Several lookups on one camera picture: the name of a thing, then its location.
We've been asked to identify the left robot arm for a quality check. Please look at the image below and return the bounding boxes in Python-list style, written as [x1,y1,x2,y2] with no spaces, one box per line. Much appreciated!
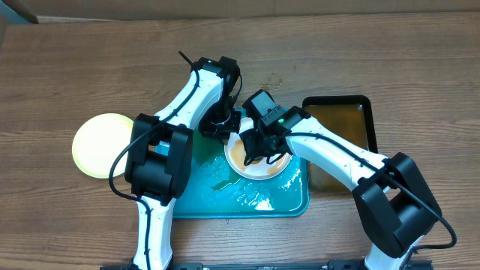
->
[124,56,241,269]

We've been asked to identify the black tray with brown water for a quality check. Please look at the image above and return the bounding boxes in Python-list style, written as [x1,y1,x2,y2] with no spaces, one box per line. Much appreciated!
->
[302,95,378,193]

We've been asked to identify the teal plastic tray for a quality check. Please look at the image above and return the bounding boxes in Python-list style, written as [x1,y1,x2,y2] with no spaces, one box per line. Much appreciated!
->
[173,130,310,219]

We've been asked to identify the white plate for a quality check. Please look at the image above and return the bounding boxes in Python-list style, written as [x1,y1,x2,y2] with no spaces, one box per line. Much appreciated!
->
[224,133,293,180]

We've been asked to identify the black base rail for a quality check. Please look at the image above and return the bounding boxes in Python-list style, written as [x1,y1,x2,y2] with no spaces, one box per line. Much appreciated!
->
[99,259,434,270]

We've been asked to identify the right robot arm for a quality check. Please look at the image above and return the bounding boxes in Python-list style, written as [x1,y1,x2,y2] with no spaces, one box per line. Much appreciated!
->
[240,90,441,269]

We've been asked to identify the dark chair part background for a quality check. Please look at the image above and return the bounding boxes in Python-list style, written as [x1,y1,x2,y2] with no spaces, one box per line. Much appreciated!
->
[1,0,38,24]

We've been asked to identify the yellow-green plate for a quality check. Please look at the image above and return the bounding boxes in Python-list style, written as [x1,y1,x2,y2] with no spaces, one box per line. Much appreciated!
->
[72,113,134,179]

